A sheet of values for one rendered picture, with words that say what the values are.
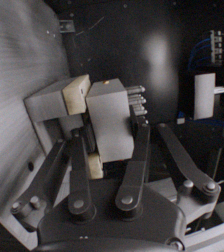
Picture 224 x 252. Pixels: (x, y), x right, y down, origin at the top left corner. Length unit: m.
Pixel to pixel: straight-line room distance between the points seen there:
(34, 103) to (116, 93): 0.09
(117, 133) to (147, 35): 0.38
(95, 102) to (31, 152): 0.09
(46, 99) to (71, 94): 0.03
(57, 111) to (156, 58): 0.40
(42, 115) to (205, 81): 0.27
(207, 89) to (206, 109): 0.04
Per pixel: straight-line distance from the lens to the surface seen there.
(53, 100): 0.17
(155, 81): 0.52
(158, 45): 0.52
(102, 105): 0.18
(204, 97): 0.31
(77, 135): 0.17
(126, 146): 0.21
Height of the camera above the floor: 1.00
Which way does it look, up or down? level
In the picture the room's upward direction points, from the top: 79 degrees clockwise
